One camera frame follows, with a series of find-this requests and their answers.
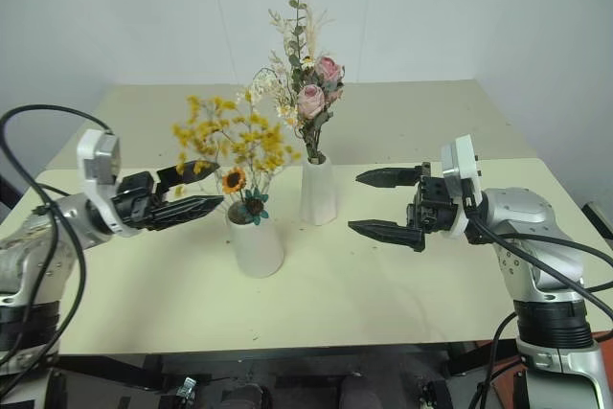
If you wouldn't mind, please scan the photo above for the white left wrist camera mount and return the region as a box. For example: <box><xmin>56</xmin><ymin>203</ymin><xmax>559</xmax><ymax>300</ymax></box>
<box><xmin>76</xmin><ymin>128</ymin><xmax>122</xmax><ymax>239</ymax></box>

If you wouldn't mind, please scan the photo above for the pink rose bouquet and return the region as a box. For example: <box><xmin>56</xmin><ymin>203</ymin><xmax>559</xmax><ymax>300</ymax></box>
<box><xmin>236</xmin><ymin>0</ymin><xmax>348</xmax><ymax>164</ymax></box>

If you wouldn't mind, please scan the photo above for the wide white vase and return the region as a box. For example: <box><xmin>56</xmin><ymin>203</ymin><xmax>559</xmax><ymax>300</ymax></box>
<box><xmin>226</xmin><ymin>200</ymin><xmax>286</xmax><ymax>279</ymax></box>

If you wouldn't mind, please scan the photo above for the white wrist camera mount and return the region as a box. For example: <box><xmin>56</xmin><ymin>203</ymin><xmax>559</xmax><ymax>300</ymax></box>
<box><xmin>440</xmin><ymin>134</ymin><xmax>483</xmax><ymax>240</ymax></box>
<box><xmin>76</xmin><ymin>128</ymin><xmax>122</xmax><ymax>239</ymax></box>

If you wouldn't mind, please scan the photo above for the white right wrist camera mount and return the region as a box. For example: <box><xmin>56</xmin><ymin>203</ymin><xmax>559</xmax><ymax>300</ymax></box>
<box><xmin>440</xmin><ymin>134</ymin><xmax>483</xmax><ymax>240</ymax></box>

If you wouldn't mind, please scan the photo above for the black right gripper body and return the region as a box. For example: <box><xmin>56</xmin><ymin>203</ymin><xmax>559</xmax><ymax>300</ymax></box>
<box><xmin>405</xmin><ymin>162</ymin><xmax>457</xmax><ymax>237</ymax></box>

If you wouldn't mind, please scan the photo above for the yellow sunflower bouquet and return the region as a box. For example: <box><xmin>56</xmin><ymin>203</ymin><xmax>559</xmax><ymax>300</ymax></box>
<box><xmin>171</xmin><ymin>94</ymin><xmax>304</xmax><ymax>228</ymax></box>

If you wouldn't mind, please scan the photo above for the slim white vase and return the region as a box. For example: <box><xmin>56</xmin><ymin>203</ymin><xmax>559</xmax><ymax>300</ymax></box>
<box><xmin>298</xmin><ymin>155</ymin><xmax>338</xmax><ymax>226</ymax></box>

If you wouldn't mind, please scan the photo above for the black frame part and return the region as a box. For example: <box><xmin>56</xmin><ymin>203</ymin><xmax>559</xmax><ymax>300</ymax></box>
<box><xmin>0</xmin><ymin>172</ymin><xmax>26</xmax><ymax>219</ymax></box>

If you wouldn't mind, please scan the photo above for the black chair part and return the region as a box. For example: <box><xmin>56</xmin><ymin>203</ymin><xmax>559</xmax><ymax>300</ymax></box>
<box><xmin>580</xmin><ymin>199</ymin><xmax>613</xmax><ymax>239</ymax></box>

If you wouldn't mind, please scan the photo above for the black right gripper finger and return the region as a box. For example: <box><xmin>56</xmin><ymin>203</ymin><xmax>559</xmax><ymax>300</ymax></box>
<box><xmin>347</xmin><ymin>218</ymin><xmax>427</xmax><ymax>254</ymax></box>
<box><xmin>354</xmin><ymin>164</ymin><xmax>423</xmax><ymax>190</ymax></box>

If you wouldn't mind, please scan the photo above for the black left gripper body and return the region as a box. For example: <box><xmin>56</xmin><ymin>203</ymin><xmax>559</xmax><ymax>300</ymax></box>
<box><xmin>111</xmin><ymin>171</ymin><xmax>168</xmax><ymax>234</ymax></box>

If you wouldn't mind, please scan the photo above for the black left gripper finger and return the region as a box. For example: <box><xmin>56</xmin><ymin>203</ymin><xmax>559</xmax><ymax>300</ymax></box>
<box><xmin>143</xmin><ymin>194</ymin><xmax>226</xmax><ymax>233</ymax></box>
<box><xmin>153</xmin><ymin>159</ymin><xmax>222</xmax><ymax>198</ymax></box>

